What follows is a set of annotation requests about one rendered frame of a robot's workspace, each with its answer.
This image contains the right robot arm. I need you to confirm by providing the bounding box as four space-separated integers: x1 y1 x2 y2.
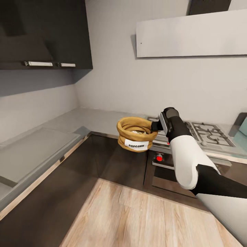
151 108 247 247

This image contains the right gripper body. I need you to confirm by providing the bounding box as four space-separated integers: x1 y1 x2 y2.
151 120 163 131

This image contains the popcorn bag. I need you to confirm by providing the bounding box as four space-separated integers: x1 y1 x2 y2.
116 117 158 153

